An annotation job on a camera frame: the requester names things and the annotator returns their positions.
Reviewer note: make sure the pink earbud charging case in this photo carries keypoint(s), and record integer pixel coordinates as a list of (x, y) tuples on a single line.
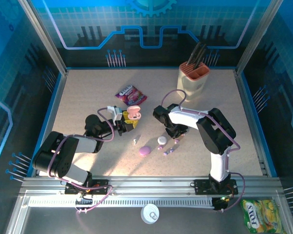
[(133, 112)]

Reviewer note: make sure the white earbud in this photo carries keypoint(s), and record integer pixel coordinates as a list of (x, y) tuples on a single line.
[(135, 141)]

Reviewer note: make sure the white earbud charging case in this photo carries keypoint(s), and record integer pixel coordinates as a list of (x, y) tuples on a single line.
[(161, 140)]

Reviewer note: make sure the purple earbud charging case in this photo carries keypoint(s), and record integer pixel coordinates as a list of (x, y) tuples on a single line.
[(144, 150)]

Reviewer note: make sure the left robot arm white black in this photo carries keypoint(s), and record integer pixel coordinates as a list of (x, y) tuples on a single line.
[(61, 156)]

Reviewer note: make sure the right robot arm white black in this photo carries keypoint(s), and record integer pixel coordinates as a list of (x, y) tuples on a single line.
[(217, 136)]

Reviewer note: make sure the purple candy bag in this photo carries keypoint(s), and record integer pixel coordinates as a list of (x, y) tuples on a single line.
[(130, 95)]

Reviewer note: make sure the cream knife block orange top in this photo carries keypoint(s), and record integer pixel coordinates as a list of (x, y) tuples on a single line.
[(190, 87)]

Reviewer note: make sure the green yellow candy bag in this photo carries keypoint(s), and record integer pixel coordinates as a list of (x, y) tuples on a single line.
[(261, 217)]

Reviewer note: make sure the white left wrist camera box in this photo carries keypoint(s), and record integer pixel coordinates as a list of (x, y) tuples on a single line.
[(116, 113)]

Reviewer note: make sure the aluminium side rail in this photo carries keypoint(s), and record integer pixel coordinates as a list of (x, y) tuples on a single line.
[(54, 109), (253, 126)]

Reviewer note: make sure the aluminium front rail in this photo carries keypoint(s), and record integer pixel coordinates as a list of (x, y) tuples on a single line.
[(149, 185)]

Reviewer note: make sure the aluminium frame post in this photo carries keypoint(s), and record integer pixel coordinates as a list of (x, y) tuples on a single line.
[(258, 36), (44, 39)]

